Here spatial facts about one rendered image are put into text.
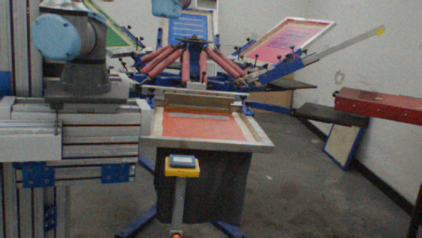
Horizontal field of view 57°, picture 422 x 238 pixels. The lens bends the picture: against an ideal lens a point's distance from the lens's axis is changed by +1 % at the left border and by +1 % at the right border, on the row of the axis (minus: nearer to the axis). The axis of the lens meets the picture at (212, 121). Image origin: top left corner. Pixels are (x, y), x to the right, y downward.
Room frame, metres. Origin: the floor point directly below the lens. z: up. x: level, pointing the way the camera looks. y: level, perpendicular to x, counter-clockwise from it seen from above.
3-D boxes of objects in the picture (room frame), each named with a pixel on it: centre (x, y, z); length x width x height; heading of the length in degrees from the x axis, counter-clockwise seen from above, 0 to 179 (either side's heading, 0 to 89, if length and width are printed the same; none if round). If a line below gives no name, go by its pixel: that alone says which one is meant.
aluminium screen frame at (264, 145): (1.96, 0.06, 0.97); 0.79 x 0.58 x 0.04; 8
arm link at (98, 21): (1.15, 0.40, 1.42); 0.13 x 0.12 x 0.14; 176
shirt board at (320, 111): (2.75, -0.41, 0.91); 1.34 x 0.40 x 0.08; 68
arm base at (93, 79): (1.16, 0.40, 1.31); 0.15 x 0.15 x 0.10
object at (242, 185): (1.67, 0.02, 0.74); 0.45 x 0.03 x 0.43; 98
